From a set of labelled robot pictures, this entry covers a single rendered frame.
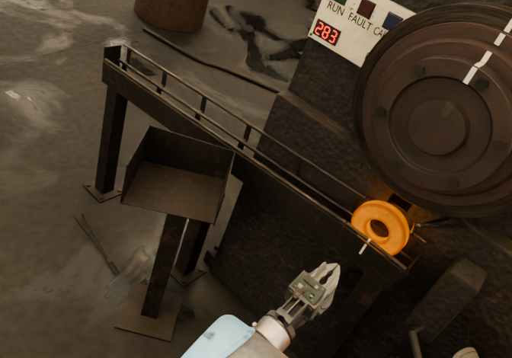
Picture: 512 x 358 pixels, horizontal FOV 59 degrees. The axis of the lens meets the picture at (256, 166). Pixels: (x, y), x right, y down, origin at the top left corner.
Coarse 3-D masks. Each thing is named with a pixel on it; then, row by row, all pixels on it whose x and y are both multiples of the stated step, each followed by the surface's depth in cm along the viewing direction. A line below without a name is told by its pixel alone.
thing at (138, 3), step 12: (144, 0) 356; (156, 0) 350; (168, 0) 349; (180, 0) 350; (192, 0) 354; (204, 0) 365; (144, 12) 360; (156, 12) 355; (168, 12) 354; (180, 12) 356; (192, 12) 361; (204, 12) 376; (156, 24) 361; (168, 24) 360; (180, 24) 363; (192, 24) 369
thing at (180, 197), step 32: (160, 128) 132; (160, 160) 139; (192, 160) 138; (224, 160) 137; (128, 192) 127; (160, 192) 130; (192, 192) 133; (224, 192) 120; (160, 256) 145; (160, 288) 154; (128, 320) 161; (160, 320) 164
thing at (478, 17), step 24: (408, 24) 99; (432, 24) 96; (504, 24) 88; (384, 48) 104; (360, 72) 109; (360, 96) 111; (360, 120) 113; (360, 144) 115; (408, 192) 111; (456, 216) 105; (480, 216) 102
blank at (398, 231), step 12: (372, 204) 121; (384, 204) 120; (360, 216) 125; (372, 216) 122; (384, 216) 120; (396, 216) 118; (360, 228) 126; (396, 228) 119; (408, 228) 120; (372, 240) 125; (384, 240) 123; (396, 240) 120; (396, 252) 121
